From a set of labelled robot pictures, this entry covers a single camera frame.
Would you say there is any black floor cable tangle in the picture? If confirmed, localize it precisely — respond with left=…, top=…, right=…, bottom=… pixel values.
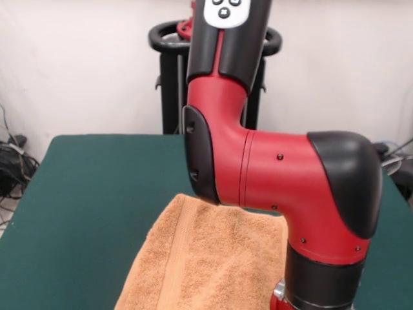
left=0, top=103, right=41, bottom=227

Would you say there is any orange terry towel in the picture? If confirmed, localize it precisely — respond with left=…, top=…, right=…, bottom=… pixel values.
left=114, top=192, right=288, bottom=310

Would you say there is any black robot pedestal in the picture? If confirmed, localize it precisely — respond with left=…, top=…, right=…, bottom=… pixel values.
left=148, top=21, right=283, bottom=135

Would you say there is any black stand base with caster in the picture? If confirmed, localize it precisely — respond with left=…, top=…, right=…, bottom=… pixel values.
left=370, top=141, right=413, bottom=207

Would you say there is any dark green table cloth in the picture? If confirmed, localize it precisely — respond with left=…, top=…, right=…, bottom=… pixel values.
left=0, top=134, right=413, bottom=310

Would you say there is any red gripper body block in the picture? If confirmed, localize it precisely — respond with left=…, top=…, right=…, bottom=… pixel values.
left=269, top=279, right=299, bottom=310

